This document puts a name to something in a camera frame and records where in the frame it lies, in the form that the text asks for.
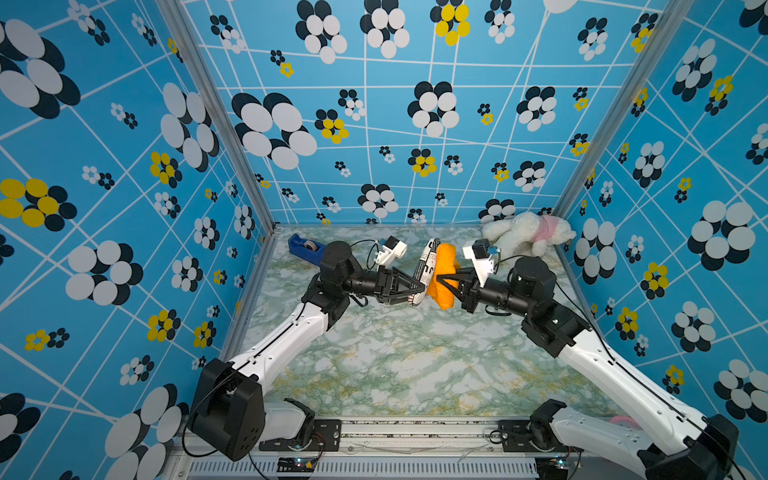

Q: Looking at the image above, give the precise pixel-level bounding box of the orange cloth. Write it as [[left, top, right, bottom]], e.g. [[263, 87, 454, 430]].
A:
[[425, 241, 463, 312]]

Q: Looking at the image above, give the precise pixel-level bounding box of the left circuit board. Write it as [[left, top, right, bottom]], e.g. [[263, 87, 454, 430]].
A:
[[277, 457, 319, 474]]

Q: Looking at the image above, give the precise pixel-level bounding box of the newspaper print eyeglass case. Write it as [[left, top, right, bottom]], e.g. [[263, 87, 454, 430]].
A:
[[410, 238, 441, 306]]

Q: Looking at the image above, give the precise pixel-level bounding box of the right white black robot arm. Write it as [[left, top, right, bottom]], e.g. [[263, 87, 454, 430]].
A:
[[435, 257, 746, 479]]

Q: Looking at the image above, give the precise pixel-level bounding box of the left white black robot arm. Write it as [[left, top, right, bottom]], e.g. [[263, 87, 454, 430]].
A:
[[182, 237, 426, 461]]

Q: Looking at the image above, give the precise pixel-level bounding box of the circuit board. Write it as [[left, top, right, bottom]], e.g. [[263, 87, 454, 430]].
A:
[[536, 458, 570, 480], [277, 457, 319, 474]]

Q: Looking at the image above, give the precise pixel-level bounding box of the white plush toy pink shirt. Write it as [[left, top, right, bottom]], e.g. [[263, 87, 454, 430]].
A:
[[482, 212, 576, 258]]

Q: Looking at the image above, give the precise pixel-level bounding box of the blue tape dispenser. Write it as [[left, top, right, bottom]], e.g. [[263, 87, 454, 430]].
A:
[[288, 234, 326, 266]]

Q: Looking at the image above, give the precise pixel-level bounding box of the pink alarm clock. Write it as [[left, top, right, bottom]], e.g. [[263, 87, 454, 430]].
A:
[[609, 415, 642, 430]]

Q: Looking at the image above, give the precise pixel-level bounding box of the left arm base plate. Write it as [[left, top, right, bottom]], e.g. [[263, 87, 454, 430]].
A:
[[258, 419, 342, 453]]

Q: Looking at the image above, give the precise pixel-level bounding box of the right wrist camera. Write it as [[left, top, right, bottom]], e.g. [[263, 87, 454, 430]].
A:
[[462, 238, 499, 287]]

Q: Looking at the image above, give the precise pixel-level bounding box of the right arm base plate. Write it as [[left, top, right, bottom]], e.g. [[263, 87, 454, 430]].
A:
[[497, 419, 579, 454]]

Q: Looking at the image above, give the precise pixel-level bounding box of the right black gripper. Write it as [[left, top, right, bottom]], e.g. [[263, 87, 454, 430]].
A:
[[438, 268, 535, 324]]

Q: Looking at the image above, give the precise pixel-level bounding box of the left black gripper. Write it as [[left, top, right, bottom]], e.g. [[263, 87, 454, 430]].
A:
[[340, 269, 424, 306]]

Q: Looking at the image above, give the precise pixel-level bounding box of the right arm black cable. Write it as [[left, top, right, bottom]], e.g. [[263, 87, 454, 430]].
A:
[[485, 254, 748, 480]]

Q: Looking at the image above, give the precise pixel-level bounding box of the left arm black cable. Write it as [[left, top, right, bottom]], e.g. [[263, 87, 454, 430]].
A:
[[350, 238, 382, 265]]

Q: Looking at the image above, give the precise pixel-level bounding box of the right circuit board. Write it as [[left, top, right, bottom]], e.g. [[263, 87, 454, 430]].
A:
[[536, 458, 570, 480]]

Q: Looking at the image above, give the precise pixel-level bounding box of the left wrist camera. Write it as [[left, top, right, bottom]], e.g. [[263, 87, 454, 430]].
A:
[[374, 236, 407, 269]]

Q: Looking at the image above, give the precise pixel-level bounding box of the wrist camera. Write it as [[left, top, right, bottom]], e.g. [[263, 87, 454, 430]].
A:
[[374, 236, 407, 269], [462, 238, 499, 287]]

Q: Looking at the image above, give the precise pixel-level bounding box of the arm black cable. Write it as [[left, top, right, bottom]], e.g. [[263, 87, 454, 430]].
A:
[[350, 238, 382, 265], [485, 254, 748, 480]]

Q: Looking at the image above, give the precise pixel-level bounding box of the aluminium front rail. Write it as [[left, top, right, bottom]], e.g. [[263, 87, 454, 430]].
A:
[[161, 417, 643, 479]]

